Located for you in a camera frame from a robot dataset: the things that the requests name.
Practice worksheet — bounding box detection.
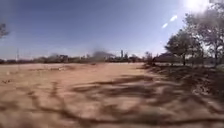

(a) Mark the large tree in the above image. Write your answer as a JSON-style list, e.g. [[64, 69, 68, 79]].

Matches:
[[183, 0, 224, 66]]

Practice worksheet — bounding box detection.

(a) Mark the distant row of buildings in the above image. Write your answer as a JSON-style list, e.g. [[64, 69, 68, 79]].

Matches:
[[0, 49, 154, 65]]

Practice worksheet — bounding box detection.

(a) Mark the bare tree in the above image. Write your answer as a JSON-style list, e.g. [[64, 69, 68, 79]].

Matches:
[[0, 22, 10, 40]]

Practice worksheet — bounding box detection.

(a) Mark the low building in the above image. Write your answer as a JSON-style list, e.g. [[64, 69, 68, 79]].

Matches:
[[153, 52, 184, 65]]

